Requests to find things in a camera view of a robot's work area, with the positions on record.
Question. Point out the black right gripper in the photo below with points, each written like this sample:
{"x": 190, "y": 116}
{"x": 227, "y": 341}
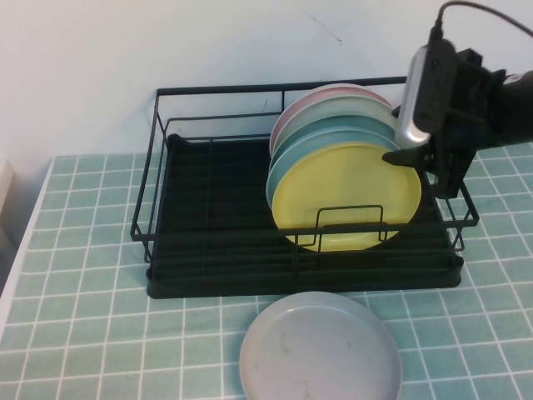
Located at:
{"x": 466, "y": 116}

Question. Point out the yellow plate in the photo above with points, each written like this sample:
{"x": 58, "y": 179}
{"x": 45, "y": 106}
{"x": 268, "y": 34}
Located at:
{"x": 345, "y": 187}

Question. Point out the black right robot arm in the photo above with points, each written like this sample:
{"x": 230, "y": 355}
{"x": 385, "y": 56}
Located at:
{"x": 516, "y": 108}

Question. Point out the green plate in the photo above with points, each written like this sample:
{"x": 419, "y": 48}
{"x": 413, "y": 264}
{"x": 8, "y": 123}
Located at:
{"x": 354, "y": 123}

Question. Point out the cream white plate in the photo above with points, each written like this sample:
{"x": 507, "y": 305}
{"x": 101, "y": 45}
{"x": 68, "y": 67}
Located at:
{"x": 354, "y": 104}

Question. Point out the light blue plate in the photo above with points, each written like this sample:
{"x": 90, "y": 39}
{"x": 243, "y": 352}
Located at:
{"x": 325, "y": 139}

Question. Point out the pink plate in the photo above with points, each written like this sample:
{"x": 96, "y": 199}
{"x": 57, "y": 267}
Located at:
{"x": 287, "y": 114}

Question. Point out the grey plate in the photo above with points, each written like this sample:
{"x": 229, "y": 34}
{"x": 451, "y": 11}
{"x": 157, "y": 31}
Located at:
{"x": 320, "y": 350}

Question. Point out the black plastic drip tray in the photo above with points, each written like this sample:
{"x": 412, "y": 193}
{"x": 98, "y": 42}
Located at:
{"x": 208, "y": 200}

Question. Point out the green tile pattern tablecloth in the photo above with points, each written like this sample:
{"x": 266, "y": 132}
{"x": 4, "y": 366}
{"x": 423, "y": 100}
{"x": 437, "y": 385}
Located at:
{"x": 83, "y": 333}

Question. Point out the beige board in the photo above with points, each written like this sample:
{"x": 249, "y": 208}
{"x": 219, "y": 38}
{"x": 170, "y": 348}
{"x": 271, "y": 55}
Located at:
{"x": 5, "y": 187}

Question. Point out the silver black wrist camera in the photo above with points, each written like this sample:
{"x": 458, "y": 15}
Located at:
{"x": 416, "y": 104}

